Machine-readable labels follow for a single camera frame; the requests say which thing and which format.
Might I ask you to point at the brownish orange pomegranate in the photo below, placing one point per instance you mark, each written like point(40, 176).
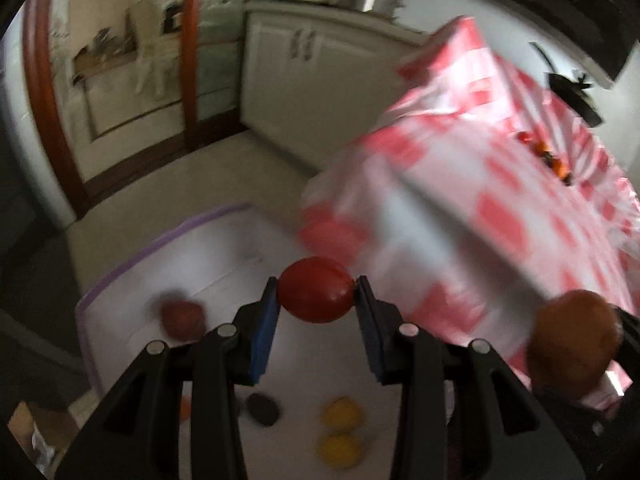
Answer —
point(575, 340)

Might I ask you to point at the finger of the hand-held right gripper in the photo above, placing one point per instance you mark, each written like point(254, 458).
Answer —
point(629, 332)

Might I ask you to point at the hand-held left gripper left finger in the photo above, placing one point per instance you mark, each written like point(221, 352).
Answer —
point(265, 330)

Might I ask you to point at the grey refrigerator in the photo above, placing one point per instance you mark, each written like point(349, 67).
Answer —
point(30, 285)

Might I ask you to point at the red white checkered plastic tablecloth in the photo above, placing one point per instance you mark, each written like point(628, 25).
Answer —
point(450, 185)

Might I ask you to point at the yellow striped pepino melon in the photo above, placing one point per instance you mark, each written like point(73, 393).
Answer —
point(342, 412)
point(340, 451)

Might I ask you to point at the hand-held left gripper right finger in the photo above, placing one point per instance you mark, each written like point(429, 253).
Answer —
point(370, 332)

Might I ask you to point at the brown cardboard box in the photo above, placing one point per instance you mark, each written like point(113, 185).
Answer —
point(35, 435)

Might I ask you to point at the dark red pomegranate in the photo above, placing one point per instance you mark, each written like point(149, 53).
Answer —
point(182, 320)

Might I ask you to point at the white box with purple rim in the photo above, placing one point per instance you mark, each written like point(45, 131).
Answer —
point(215, 260)

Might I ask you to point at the brown wooden door frame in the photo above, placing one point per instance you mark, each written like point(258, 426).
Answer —
point(192, 60)

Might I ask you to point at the white kitchen cabinet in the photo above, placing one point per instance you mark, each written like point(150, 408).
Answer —
point(320, 75)

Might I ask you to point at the white chair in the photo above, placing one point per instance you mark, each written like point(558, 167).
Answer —
point(150, 45)

